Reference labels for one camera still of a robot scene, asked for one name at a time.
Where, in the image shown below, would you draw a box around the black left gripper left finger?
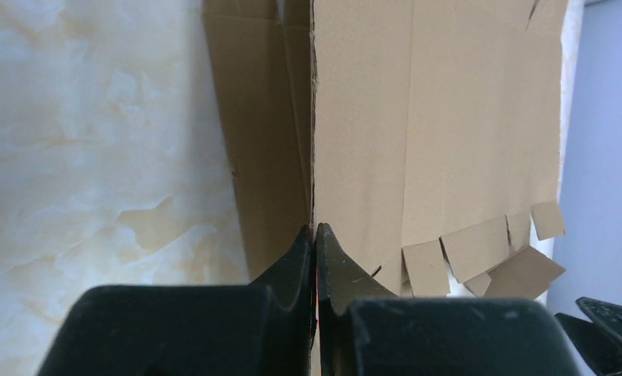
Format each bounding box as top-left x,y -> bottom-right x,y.
38,226 -> 312,375

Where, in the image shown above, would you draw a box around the brown cardboard box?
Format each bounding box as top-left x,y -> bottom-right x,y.
203,1 -> 569,299

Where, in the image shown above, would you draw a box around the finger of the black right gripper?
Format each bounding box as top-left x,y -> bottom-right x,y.
555,297 -> 622,375

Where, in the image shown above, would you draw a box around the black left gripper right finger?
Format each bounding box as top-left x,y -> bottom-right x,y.
315,223 -> 579,375

